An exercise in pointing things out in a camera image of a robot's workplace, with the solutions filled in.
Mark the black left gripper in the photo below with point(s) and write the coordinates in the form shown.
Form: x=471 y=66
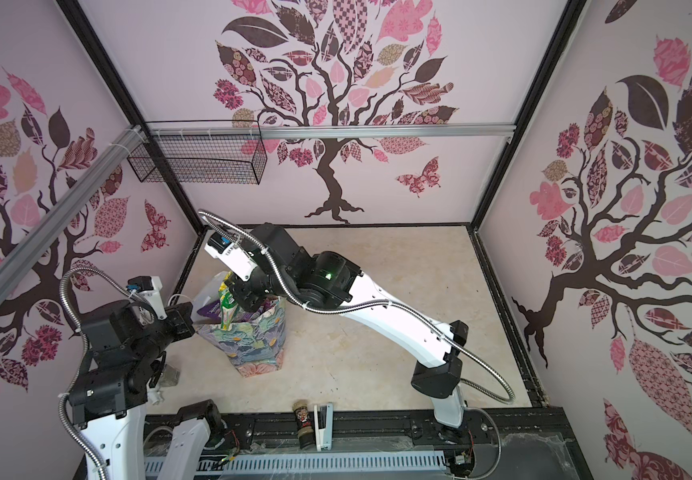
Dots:
x=181 y=315

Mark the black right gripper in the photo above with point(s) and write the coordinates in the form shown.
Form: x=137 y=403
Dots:
x=244 y=292

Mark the green yellow candy bag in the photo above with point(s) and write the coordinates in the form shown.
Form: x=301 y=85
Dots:
x=230 y=308

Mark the floral paper bag white inside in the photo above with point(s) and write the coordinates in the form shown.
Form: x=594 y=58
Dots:
x=255 y=343

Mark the purple candy bag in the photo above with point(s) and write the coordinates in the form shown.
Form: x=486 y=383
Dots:
x=212 y=312

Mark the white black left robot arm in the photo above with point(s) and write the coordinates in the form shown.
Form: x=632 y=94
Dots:
x=105 y=411

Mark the small clear plastic cup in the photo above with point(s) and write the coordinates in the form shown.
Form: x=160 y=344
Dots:
x=170 y=377

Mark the small dark spice jar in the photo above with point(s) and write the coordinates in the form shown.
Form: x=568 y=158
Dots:
x=304 y=424

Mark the right metal flexible conduit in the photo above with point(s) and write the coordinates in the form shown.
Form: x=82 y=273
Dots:
x=352 y=306

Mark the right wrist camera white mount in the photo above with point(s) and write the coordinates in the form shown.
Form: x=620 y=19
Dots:
x=230 y=253

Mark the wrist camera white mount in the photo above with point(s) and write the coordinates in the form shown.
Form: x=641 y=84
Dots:
x=230 y=253
x=148 y=290

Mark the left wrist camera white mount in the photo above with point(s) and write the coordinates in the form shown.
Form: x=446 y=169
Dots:
x=148 y=290

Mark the black wire basket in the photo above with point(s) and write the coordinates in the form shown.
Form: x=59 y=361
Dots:
x=221 y=152

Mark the aluminium rail back wall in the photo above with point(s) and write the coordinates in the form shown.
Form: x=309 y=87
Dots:
x=338 y=132

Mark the aluminium rail wall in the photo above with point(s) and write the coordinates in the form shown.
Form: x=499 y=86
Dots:
x=338 y=132
x=26 y=254

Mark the aluminium rail left wall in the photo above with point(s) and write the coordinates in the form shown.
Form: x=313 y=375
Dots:
x=26 y=254

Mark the white slotted cable duct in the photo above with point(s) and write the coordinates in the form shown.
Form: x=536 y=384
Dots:
x=321 y=463

